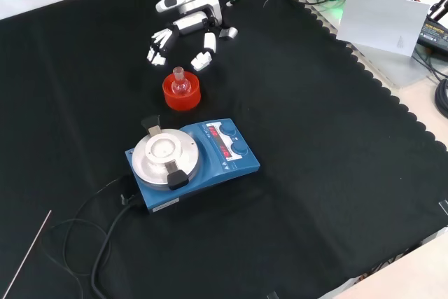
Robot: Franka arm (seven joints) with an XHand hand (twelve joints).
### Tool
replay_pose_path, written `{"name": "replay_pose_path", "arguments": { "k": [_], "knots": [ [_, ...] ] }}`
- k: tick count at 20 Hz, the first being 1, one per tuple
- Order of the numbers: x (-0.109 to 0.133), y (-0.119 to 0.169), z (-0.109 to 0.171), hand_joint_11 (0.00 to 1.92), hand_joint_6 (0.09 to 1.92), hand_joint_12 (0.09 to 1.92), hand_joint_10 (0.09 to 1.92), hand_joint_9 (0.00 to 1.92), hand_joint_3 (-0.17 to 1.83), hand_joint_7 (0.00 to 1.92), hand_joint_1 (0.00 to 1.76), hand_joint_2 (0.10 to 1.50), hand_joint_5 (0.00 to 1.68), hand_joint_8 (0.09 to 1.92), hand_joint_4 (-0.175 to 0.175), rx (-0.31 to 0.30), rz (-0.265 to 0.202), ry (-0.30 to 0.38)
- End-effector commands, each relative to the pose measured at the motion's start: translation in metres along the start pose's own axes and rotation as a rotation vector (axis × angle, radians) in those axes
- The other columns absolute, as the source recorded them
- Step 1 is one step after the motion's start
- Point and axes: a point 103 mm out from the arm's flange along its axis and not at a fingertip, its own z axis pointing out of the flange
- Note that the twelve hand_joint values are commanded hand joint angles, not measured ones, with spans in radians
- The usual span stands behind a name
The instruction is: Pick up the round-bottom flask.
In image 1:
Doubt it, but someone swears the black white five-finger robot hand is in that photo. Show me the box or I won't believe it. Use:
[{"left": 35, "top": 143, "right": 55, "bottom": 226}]
[{"left": 146, "top": 0, "right": 239, "bottom": 71}]

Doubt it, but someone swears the clear round-bottom glass flask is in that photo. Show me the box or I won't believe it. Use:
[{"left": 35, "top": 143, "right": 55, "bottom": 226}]
[{"left": 171, "top": 66, "right": 192, "bottom": 97}]

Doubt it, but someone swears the red ribbed flask stand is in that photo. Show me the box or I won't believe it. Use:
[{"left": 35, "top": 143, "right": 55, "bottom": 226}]
[{"left": 162, "top": 71, "right": 203, "bottom": 111}]

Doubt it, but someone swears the blue-base heater with steel plate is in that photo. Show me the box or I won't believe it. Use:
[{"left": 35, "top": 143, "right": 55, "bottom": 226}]
[{"left": 125, "top": 115, "right": 261, "bottom": 216}]

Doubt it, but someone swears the black bench cloth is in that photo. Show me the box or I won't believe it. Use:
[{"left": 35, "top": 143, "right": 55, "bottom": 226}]
[{"left": 0, "top": 0, "right": 448, "bottom": 299}]

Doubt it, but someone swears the pale board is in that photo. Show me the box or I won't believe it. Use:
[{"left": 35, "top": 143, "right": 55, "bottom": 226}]
[{"left": 335, "top": 0, "right": 431, "bottom": 57}]

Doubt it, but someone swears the black power adapter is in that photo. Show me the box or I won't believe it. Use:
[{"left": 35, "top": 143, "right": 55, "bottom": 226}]
[{"left": 416, "top": 20, "right": 448, "bottom": 55}]

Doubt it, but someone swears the thin metal probe rod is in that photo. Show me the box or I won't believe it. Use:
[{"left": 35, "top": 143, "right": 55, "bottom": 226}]
[{"left": 1, "top": 209, "right": 53, "bottom": 298}]

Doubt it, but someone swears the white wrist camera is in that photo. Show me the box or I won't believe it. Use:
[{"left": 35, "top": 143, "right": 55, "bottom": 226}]
[{"left": 155, "top": 0, "right": 183, "bottom": 14}]

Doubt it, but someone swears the grey base plate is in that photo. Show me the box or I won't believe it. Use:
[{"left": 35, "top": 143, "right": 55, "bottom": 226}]
[{"left": 297, "top": 0, "right": 448, "bottom": 88}]

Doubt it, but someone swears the thick black power cable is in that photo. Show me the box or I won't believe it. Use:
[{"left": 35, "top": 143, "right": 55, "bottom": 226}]
[{"left": 91, "top": 193, "right": 144, "bottom": 299}]

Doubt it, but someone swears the coiled black cable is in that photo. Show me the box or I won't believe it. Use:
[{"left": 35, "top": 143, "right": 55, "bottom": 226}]
[{"left": 433, "top": 78, "right": 448, "bottom": 120}]

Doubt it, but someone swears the thin black probe cable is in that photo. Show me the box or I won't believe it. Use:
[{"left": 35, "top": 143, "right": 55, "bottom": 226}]
[{"left": 40, "top": 178, "right": 122, "bottom": 299}]

